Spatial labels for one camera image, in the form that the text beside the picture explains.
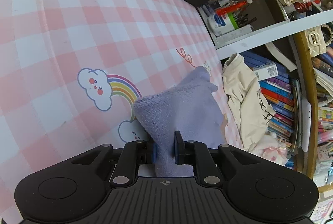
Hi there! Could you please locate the pink checkered table mat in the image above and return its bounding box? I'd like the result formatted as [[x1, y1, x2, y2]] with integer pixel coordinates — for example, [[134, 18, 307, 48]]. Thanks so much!
[[1, 0, 242, 223]]

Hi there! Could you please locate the cream quilted handbag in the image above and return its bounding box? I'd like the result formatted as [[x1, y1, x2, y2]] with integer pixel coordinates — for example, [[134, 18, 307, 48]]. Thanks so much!
[[304, 27, 327, 57]]

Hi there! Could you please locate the purple and brown sweater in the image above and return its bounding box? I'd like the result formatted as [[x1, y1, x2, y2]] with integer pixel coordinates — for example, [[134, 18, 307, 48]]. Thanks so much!
[[133, 66, 226, 177]]

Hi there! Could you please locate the cream cloth garment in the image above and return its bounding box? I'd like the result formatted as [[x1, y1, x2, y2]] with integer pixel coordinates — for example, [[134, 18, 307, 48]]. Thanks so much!
[[222, 54, 275, 150]]

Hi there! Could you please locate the white tablet device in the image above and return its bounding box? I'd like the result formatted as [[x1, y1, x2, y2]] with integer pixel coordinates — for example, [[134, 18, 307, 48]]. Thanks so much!
[[301, 97, 312, 152]]

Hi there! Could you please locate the wooden bookshelf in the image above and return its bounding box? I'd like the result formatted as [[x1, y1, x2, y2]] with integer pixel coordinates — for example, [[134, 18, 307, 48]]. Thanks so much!
[[210, 0, 332, 178]]

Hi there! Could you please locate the small white medicine box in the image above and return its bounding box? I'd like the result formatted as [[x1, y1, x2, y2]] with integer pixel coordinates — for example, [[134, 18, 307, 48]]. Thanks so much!
[[252, 63, 279, 81]]

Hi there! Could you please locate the white pink bunny plush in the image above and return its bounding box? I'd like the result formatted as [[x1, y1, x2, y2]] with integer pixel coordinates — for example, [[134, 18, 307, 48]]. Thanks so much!
[[249, 133, 288, 166]]

